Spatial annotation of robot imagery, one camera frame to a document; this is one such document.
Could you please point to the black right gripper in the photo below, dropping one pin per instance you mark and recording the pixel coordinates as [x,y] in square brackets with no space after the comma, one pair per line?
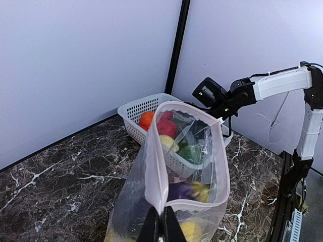
[223,110]

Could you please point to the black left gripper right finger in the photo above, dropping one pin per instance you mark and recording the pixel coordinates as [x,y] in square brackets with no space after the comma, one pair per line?
[172,231]

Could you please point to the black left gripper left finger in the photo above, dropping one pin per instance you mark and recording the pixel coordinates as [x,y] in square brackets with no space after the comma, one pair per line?
[149,231]

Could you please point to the yellow toy lemon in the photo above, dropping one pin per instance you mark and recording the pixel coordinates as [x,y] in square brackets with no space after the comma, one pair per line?
[192,231]

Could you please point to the dark purple toy eggplant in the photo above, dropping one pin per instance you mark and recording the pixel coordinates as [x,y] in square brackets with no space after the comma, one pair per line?
[138,208]

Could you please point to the yellow toy pear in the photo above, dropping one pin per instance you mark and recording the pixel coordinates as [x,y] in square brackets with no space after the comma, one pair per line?
[200,191]

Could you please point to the light green toy fruit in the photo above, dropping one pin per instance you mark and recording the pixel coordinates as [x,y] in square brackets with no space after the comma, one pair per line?
[191,153]

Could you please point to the cream toy apple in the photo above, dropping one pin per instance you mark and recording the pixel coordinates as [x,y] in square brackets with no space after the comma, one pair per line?
[166,140]

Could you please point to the clear zip top bag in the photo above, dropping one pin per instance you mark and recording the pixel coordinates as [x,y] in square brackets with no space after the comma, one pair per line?
[150,174]

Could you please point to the pink red toy fruit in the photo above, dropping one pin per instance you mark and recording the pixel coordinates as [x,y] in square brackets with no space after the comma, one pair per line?
[167,116]

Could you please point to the red toy apple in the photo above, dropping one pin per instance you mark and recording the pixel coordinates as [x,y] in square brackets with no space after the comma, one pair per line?
[167,127]

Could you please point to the orange toy fruit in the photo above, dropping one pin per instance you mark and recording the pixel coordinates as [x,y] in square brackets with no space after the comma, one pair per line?
[146,120]

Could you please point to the white plastic basket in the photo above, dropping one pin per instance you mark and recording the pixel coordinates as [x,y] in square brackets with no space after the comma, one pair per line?
[135,121]

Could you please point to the black enclosure frame post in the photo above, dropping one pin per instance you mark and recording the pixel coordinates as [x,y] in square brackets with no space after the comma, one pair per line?
[179,36]

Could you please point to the white slotted cable duct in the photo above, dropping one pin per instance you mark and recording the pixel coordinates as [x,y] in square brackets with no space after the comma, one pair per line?
[293,227]

